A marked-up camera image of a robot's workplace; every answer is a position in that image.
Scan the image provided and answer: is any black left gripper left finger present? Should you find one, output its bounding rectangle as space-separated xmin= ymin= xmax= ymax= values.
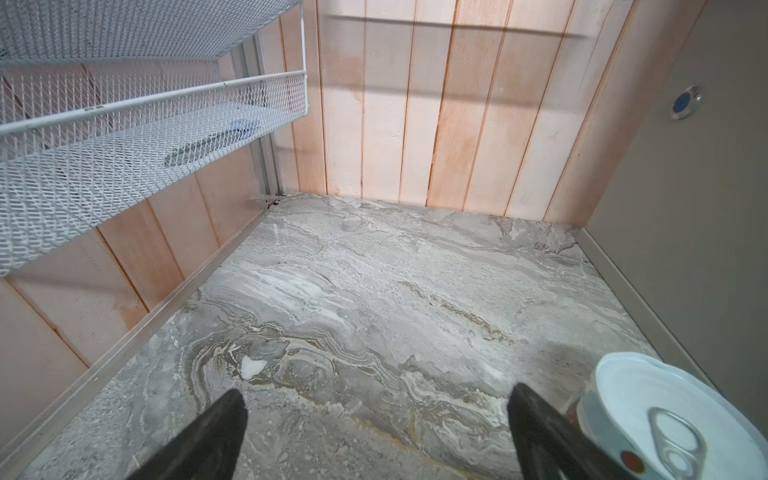
xmin=128 ymin=389 xmax=248 ymax=480

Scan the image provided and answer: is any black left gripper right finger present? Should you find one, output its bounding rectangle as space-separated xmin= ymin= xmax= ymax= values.
xmin=507 ymin=382 xmax=633 ymax=480

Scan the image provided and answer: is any teal label can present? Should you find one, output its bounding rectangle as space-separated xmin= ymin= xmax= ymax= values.
xmin=562 ymin=353 xmax=767 ymax=479

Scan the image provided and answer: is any grey metal cabinet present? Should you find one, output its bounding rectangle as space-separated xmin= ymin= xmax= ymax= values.
xmin=580 ymin=1 xmax=767 ymax=431

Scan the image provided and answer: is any white wire mesh shelf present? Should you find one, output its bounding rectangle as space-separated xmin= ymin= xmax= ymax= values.
xmin=1 ymin=1 xmax=309 ymax=274

